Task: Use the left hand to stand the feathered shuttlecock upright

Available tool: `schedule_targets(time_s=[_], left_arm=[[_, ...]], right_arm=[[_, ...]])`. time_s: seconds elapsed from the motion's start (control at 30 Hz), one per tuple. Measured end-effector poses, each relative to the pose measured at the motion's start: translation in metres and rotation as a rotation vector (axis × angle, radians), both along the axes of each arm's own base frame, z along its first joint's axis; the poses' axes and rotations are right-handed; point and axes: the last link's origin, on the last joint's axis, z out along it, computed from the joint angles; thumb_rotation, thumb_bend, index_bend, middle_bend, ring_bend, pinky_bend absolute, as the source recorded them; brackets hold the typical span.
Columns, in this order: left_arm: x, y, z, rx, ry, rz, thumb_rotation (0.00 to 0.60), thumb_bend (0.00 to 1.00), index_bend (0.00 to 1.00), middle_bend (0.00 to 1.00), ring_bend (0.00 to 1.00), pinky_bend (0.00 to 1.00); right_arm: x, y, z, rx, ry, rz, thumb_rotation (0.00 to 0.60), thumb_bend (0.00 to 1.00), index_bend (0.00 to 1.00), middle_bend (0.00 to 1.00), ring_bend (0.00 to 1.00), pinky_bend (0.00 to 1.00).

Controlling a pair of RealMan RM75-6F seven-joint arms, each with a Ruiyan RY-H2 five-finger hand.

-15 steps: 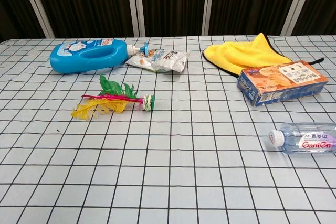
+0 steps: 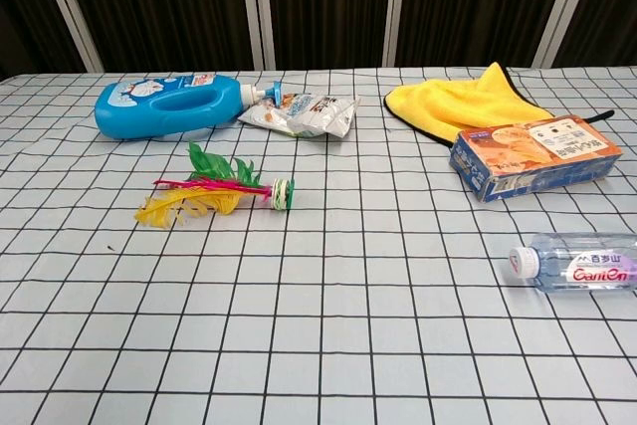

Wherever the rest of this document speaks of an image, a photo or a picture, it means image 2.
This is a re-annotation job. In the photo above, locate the blue orange cardboard box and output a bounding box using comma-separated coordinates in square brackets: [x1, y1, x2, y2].
[449, 114, 624, 204]

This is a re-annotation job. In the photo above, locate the white folding screen frame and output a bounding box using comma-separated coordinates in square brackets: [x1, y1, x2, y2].
[32, 0, 604, 72]

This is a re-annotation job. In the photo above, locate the white snack bag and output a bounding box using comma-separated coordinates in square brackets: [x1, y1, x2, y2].
[237, 92, 362, 139]

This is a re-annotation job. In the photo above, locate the clear plastic water bottle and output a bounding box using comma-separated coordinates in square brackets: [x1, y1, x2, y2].
[507, 232, 637, 293]

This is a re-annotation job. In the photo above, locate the yellow microfibre cloth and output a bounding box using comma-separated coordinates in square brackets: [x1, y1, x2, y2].
[383, 61, 616, 147]

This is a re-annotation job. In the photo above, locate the blue detergent bottle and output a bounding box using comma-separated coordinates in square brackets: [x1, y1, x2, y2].
[94, 72, 285, 140]

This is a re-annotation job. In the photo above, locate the colourful feather shuttlecock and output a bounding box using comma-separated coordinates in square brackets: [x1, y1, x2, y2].
[132, 141, 297, 230]

